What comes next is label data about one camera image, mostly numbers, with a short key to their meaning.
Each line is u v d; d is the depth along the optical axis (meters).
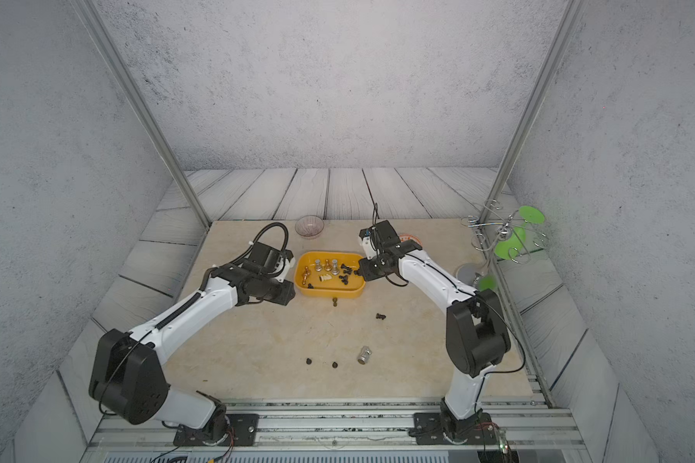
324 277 1.02
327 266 1.05
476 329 0.48
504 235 0.81
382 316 0.94
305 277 1.02
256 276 0.63
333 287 1.02
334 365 0.85
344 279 1.02
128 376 0.42
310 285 1.00
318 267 1.05
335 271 1.04
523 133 0.92
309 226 1.18
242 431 0.73
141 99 0.85
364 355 0.85
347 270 1.05
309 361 0.85
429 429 0.73
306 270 1.04
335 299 0.99
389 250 0.65
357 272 1.04
